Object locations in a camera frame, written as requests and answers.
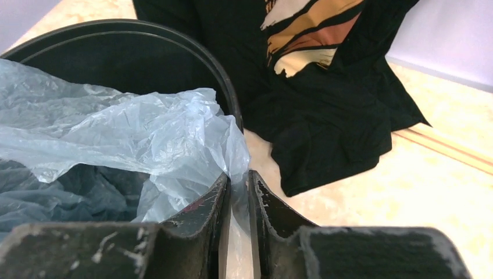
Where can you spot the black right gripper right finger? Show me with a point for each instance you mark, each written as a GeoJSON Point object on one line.
{"type": "Point", "coordinates": [287, 245]}

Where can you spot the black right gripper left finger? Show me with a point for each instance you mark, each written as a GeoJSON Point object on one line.
{"type": "Point", "coordinates": [184, 246]}

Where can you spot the black printed t-shirt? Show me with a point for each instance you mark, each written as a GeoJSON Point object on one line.
{"type": "Point", "coordinates": [311, 77]}

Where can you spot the light blue plastic trash bag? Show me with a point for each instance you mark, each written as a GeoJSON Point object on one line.
{"type": "Point", "coordinates": [78, 153]}

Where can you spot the black ribbed trash bin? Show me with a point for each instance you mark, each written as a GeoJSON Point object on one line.
{"type": "Point", "coordinates": [129, 56]}

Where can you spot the wooden clothes rack frame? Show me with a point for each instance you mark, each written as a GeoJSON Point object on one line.
{"type": "Point", "coordinates": [449, 146]}

